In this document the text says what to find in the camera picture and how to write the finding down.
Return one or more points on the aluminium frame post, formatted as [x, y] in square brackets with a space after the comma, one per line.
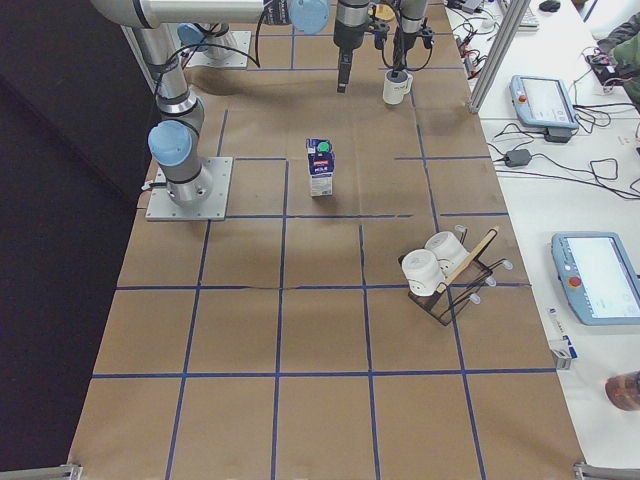
[506, 33]

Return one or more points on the blue white milk carton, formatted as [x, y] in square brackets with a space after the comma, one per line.
[321, 163]

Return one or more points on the brown glass bottle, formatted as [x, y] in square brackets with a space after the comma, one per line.
[623, 391]

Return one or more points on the far blue teach pendant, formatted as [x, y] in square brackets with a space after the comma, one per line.
[542, 102]

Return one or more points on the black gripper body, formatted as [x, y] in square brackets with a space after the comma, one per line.
[408, 16]
[348, 29]

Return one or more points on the white cup rear in rack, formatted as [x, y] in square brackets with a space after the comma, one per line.
[448, 250]

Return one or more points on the white mug grey inside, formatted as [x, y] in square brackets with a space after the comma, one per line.
[397, 84]

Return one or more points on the wooden mug tree stand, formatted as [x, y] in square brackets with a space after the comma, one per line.
[381, 10]

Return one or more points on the blue teach pendant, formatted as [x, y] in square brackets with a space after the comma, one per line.
[597, 277]
[542, 102]

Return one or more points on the black power adapter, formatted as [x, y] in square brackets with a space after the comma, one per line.
[517, 158]

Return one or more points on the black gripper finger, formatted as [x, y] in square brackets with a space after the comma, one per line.
[399, 60]
[344, 69]

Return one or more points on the wooden stick on rack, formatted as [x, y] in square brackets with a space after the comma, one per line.
[473, 257]

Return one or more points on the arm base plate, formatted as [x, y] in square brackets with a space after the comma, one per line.
[204, 198]
[231, 54]

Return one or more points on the white cup in rack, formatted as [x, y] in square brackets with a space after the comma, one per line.
[422, 271]
[448, 250]

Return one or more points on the black wire cup rack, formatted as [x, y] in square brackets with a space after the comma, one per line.
[463, 291]

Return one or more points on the small blue white box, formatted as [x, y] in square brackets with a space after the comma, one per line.
[561, 346]

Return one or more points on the white cup front in rack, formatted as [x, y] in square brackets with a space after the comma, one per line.
[422, 271]

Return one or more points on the near blue teach pendant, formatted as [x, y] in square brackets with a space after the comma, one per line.
[597, 277]

